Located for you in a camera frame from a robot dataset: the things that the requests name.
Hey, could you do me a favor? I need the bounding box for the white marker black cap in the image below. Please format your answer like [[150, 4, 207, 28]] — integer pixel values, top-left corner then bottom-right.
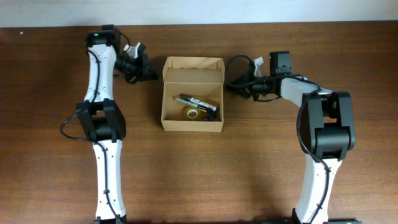
[[180, 93, 219, 113]]

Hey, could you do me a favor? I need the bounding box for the brown cardboard box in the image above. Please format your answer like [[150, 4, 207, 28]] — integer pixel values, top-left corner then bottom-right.
[[161, 57, 225, 132]]

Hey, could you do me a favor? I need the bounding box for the yellow transparent tape roll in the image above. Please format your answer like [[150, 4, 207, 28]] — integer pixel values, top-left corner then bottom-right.
[[180, 106, 206, 121]]

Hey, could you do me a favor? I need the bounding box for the black ballpoint pen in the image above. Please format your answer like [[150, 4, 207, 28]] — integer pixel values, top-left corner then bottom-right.
[[204, 113, 219, 121]]

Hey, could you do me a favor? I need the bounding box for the grey black permanent marker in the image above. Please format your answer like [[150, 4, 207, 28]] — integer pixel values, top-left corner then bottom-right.
[[174, 98, 206, 111]]

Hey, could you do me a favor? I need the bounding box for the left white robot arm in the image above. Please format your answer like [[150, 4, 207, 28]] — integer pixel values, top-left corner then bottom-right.
[[76, 25, 159, 223]]

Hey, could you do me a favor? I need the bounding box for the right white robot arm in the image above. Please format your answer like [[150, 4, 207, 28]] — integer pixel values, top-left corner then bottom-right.
[[224, 51, 356, 224]]

